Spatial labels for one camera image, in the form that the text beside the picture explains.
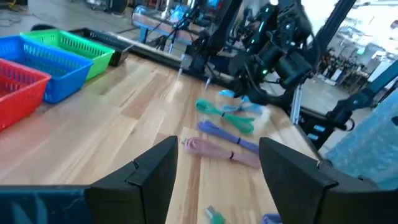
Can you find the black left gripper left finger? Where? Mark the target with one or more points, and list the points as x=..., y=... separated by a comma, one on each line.
x=140, y=193

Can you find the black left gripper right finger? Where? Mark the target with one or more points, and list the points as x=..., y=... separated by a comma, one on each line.
x=295, y=186

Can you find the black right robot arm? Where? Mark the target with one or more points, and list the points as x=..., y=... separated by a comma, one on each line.
x=289, y=68

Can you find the black plastic basket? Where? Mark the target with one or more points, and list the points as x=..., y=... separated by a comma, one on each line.
x=119, y=56

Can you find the green plastic basket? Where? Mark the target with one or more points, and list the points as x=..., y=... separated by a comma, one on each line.
x=99, y=59

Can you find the blue plastic basket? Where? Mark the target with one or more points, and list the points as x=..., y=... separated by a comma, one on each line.
x=65, y=74

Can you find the red plastic basket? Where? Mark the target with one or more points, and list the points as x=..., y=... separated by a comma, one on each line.
x=18, y=93

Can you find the blue-framed workbench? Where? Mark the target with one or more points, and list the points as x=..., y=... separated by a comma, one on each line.
x=155, y=23

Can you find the black aluminium rail frame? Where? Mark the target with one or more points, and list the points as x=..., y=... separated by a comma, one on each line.
x=155, y=57

